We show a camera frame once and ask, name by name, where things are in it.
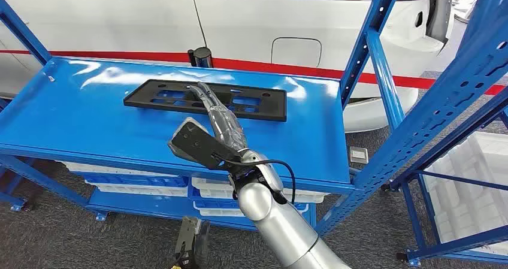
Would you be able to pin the red barrier belt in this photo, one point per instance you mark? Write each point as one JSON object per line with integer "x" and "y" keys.
{"x": 278, "y": 66}

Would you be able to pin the blue plastic tray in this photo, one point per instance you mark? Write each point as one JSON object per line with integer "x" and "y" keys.
{"x": 216, "y": 203}
{"x": 135, "y": 180}

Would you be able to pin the blue metal shelf rack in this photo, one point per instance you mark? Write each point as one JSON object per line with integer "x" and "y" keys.
{"x": 99, "y": 112}
{"x": 456, "y": 244}

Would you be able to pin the black plastic car part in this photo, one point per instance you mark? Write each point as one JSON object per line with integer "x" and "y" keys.
{"x": 262, "y": 108}

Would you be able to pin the white plastic storage bin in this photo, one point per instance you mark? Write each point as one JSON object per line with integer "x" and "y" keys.
{"x": 472, "y": 211}

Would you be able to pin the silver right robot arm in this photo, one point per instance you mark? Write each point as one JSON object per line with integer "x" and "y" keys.
{"x": 278, "y": 227}

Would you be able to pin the black barrier post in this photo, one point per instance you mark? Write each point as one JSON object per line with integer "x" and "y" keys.
{"x": 202, "y": 57}

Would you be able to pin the grey floor socket box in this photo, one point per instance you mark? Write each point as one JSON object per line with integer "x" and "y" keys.
{"x": 358, "y": 155}

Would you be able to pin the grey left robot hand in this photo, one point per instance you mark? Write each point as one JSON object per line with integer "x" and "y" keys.
{"x": 202, "y": 243}

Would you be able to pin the white car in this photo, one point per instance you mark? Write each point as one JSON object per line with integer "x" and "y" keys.
{"x": 119, "y": 25}

